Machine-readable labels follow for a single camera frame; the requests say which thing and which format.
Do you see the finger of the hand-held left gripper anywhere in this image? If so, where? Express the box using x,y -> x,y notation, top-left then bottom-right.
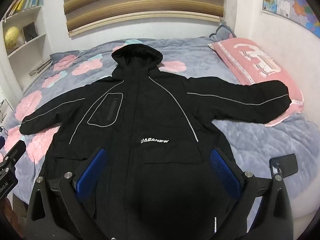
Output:
5,141 -> 27,162

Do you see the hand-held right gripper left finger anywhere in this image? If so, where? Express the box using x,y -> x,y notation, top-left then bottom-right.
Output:
26,147 -> 108,240

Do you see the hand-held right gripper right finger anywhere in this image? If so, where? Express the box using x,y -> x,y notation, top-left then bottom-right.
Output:
209,147 -> 294,240

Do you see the black hooded jacket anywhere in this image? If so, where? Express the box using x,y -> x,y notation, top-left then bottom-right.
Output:
19,44 -> 293,240

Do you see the white printed carton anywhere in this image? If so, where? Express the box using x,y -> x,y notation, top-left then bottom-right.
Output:
0,90 -> 13,132

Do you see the grey floral blanket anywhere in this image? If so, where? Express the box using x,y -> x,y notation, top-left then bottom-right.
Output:
0,37 -> 320,208

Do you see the black smartphone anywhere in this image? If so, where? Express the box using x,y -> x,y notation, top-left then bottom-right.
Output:
269,154 -> 299,178

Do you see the grey flat bundle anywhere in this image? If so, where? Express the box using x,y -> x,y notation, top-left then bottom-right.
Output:
29,59 -> 52,77

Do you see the white bookshelf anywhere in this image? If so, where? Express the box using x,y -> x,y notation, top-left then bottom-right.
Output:
0,0 -> 54,93

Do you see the yellow ball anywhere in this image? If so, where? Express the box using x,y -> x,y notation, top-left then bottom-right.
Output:
4,26 -> 20,52

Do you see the pink printed pillow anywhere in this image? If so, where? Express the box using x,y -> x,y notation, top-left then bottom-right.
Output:
208,37 -> 304,127

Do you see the grey pillow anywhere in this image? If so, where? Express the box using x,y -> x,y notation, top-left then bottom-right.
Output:
209,22 -> 237,43

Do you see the row of books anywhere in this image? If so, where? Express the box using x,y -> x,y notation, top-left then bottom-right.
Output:
5,0 -> 44,18

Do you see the striped window blind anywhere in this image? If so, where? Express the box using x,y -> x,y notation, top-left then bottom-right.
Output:
61,0 -> 225,38

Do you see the dark picture frame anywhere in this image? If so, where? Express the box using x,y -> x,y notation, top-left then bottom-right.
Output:
22,22 -> 38,42

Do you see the colourful wall map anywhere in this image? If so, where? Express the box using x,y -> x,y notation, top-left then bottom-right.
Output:
261,0 -> 320,34

